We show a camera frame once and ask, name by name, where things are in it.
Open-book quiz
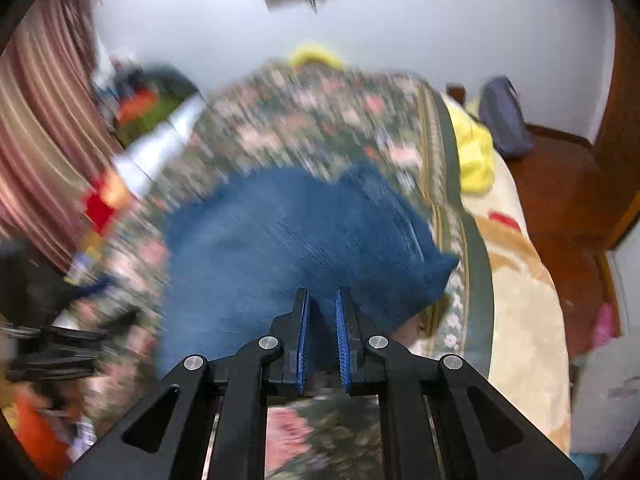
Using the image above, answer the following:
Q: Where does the white cloth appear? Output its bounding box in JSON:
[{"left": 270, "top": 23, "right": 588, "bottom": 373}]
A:
[{"left": 112, "top": 95, "right": 208, "bottom": 196}]

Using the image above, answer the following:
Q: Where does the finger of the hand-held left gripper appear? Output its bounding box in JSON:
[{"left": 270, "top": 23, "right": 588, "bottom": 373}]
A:
[
  {"left": 4, "top": 352, "right": 101, "bottom": 383},
  {"left": 0, "top": 325, "right": 110, "bottom": 345}
]

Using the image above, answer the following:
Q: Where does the striped curtain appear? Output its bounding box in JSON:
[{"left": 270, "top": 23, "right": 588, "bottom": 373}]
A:
[{"left": 0, "top": 0, "right": 126, "bottom": 271}]

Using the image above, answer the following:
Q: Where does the beige printed blanket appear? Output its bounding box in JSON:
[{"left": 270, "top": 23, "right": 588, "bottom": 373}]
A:
[{"left": 410, "top": 95, "right": 573, "bottom": 456}]

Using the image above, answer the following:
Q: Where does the red plush toy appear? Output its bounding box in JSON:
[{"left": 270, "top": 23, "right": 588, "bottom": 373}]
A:
[{"left": 82, "top": 170, "right": 133, "bottom": 236}]

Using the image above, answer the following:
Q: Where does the blue denim jacket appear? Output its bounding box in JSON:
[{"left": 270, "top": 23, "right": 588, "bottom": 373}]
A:
[{"left": 157, "top": 162, "right": 461, "bottom": 381}]

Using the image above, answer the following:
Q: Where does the orange cloth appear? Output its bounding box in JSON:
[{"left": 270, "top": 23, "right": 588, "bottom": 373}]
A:
[{"left": 5, "top": 390, "right": 71, "bottom": 478}]

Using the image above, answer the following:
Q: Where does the pink object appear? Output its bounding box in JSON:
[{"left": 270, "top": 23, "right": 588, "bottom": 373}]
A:
[{"left": 590, "top": 302, "right": 617, "bottom": 348}]

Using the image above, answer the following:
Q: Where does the grey-blue bag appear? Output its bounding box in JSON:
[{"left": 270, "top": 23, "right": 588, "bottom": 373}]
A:
[{"left": 479, "top": 76, "right": 535, "bottom": 158}]

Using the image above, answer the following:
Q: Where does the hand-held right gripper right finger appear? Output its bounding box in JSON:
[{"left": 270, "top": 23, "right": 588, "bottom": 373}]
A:
[{"left": 335, "top": 288, "right": 585, "bottom": 480}]

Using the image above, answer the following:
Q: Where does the floral blanket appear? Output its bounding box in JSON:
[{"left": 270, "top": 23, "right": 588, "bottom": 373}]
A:
[{"left": 65, "top": 60, "right": 496, "bottom": 480}]

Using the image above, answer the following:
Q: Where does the yellow cloth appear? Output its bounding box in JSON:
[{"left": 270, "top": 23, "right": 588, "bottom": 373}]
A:
[
  {"left": 291, "top": 44, "right": 347, "bottom": 72},
  {"left": 450, "top": 100, "right": 497, "bottom": 196}
]

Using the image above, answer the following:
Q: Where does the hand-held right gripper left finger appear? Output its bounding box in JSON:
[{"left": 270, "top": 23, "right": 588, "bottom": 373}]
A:
[{"left": 65, "top": 287, "right": 311, "bottom": 480}]

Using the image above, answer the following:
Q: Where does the grey cloth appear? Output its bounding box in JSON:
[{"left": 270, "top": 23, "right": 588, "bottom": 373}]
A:
[{"left": 570, "top": 342, "right": 636, "bottom": 456}]

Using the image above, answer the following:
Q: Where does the green cloth pile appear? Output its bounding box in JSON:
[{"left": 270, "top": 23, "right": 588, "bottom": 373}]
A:
[{"left": 114, "top": 66, "right": 202, "bottom": 150}]

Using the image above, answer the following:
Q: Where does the brown wooden door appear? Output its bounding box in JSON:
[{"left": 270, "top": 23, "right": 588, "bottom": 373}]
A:
[{"left": 592, "top": 5, "right": 640, "bottom": 251}]

